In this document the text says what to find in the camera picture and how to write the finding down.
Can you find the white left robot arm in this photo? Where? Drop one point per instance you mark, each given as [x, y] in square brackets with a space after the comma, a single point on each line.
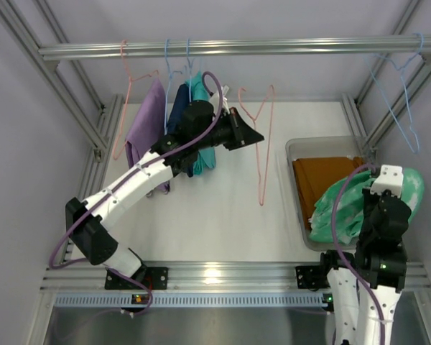
[89, 221]

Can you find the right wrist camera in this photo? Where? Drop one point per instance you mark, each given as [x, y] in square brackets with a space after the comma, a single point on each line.
[390, 178]

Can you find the aluminium front frame rail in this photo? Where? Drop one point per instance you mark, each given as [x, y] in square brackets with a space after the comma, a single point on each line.
[188, 277]

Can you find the mustard brown trousers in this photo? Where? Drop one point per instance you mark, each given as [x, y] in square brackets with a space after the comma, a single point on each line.
[313, 176]

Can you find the purple trousers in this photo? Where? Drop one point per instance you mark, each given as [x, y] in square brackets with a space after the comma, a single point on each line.
[148, 124]

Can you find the teal trousers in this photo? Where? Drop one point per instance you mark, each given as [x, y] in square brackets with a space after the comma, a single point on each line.
[196, 120]

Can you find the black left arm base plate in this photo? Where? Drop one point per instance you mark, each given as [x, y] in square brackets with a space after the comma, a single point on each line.
[153, 278]

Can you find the clear plastic storage bin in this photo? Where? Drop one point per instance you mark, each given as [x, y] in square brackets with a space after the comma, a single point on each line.
[345, 146]

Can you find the grey slotted cable duct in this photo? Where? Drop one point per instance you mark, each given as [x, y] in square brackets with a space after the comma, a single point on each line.
[194, 300]

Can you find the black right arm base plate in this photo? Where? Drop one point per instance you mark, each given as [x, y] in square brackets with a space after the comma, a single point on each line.
[311, 277]

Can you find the aluminium hanging rail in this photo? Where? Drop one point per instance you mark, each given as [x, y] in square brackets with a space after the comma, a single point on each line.
[194, 48]

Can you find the dark navy denim trousers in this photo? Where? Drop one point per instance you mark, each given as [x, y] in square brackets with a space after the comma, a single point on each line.
[182, 100]

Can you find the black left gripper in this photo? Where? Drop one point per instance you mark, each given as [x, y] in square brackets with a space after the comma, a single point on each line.
[235, 130]

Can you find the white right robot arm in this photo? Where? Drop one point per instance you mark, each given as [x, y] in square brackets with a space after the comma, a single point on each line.
[366, 286]

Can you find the pink wire hanger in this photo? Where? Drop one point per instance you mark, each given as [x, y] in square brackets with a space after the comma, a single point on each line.
[262, 151]
[118, 147]

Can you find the green tie-dye trousers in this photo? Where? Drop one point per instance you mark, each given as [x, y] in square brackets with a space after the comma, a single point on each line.
[349, 215]

